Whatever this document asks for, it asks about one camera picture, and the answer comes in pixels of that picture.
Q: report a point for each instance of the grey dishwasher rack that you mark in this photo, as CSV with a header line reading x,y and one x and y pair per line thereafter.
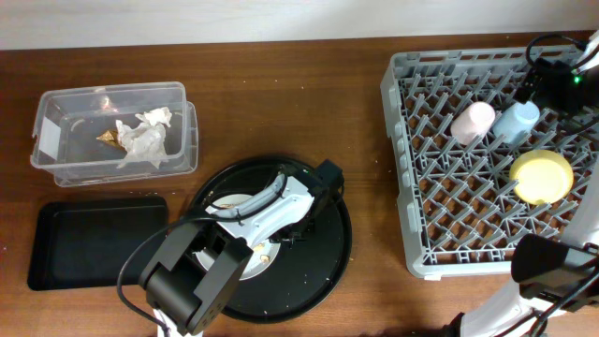
x,y
458,209

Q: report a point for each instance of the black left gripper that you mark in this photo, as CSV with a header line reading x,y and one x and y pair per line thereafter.
x,y
283,236

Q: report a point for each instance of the white napkin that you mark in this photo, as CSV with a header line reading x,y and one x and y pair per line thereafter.
x,y
146,142

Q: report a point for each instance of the black rectangular tray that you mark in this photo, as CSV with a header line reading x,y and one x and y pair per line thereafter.
x,y
85,244

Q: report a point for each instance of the pink cup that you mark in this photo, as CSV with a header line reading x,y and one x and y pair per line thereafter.
x,y
475,121

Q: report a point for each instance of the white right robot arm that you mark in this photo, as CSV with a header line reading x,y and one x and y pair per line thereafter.
x,y
548,277

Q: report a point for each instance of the round black serving tray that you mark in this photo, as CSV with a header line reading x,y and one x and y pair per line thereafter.
x,y
304,273

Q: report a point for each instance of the peanut shells and rice scraps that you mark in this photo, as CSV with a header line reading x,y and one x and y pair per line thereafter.
x,y
262,252

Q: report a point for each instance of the gold snack wrapper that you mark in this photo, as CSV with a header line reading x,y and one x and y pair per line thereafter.
x,y
110,137

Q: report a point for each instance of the clear plastic waste bin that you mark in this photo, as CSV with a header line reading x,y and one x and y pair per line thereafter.
x,y
70,122

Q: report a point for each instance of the yellow bowl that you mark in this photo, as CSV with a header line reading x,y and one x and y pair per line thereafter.
x,y
542,176

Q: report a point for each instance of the blue cup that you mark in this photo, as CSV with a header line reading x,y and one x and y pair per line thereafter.
x,y
516,121

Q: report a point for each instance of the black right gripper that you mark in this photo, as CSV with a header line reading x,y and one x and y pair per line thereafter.
x,y
554,79

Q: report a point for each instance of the grey plate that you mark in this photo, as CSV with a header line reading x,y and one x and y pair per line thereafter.
x,y
253,267

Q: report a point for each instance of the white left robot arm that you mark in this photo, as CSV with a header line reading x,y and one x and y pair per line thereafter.
x,y
184,297

